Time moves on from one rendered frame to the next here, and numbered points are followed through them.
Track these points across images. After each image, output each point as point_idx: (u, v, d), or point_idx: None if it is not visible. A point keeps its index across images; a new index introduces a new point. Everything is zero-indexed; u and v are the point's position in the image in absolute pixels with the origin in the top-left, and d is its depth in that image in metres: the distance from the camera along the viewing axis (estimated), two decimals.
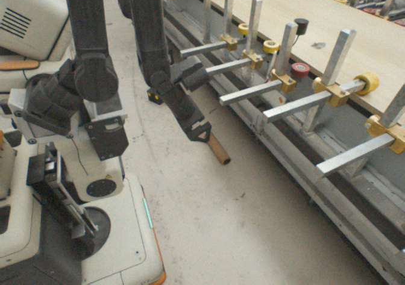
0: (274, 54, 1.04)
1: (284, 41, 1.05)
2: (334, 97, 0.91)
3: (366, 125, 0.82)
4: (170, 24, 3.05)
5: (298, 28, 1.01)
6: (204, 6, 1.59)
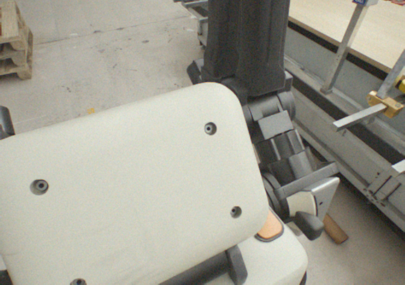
0: None
1: None
2: None
3: None
4: None
5: None
6: (340, 50, 1.18)
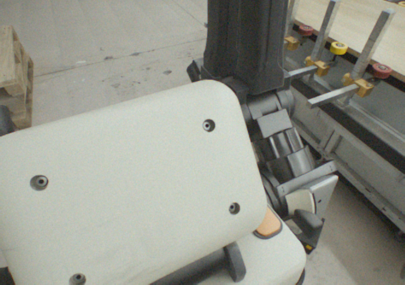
0: None
1: None
2: None
3: None
4: None
5: None
6: None
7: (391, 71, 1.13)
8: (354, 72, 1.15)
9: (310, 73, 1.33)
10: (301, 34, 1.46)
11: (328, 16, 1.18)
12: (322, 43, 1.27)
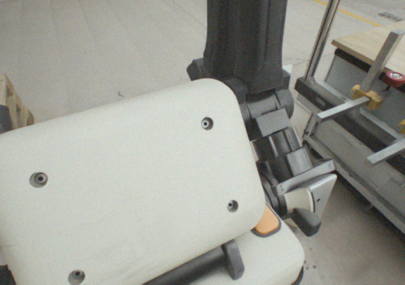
0: None
1: None
2: None
3: None
4: (390, 187, 1.43)
5: None
6: None
7: None
8: None
9: None
10: None
11: None
12: None
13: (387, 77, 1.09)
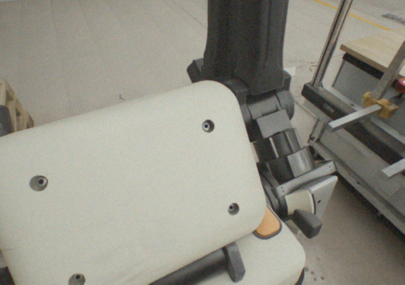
0: None
1: None
2: None
3: None
4: (400, 196, 1.39)
5: None
6: None
7: None
8: None
9: None
10: None
11: None
12: None
13: (401, 84, 1.06)
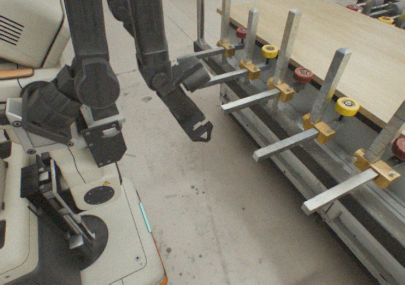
0: None
1: None
2: None
3: None
4: None
5: None
6: None
7: None
8: (370, 152, 0.81)
9: (309, 140, 0.99)
10: (298, 81, 1.12)
11: (334, 72, 0.84)
12: (325, 103, 0.93)
13: (237, 31, 1.43)
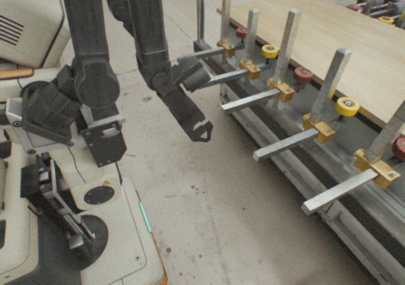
0: None
1: None
2: None
3: None
4: None
5: None
6: None
7: None
8: (370, 152, 0.81)
9: (309, 140, 0.99)
10: (298, 81, 1.12)
11: (334, 72, 0.84)
12: (325, 103, 0.93)
13: (237, 31, 1.43)
